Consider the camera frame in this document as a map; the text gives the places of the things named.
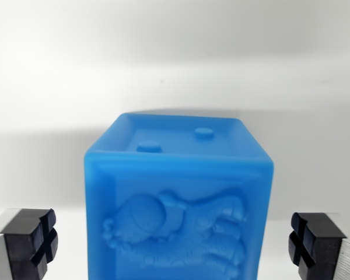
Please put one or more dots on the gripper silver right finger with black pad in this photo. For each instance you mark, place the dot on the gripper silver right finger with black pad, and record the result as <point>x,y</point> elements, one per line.
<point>318,248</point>

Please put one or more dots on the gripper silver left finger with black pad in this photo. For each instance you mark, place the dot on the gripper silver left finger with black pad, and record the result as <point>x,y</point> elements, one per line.
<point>20,248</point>

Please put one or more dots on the blue embossed rubber cube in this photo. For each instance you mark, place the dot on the blue embossed rubber cube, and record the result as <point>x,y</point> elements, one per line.
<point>178,181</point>

